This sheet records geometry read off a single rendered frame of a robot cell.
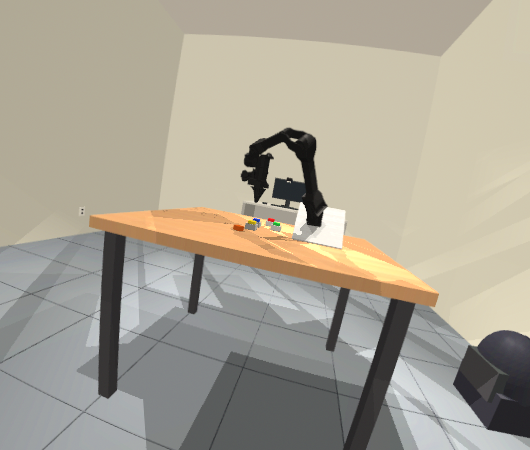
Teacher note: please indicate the yellow button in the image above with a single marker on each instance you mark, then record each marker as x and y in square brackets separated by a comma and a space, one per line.
[251, 225]

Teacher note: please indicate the green button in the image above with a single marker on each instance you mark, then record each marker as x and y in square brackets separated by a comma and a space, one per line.
[276, 226]

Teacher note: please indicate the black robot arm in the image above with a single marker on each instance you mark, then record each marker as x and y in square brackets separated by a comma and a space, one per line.
[304, 149]

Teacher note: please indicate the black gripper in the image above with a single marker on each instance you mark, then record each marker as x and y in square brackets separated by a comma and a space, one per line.
[259, 182]

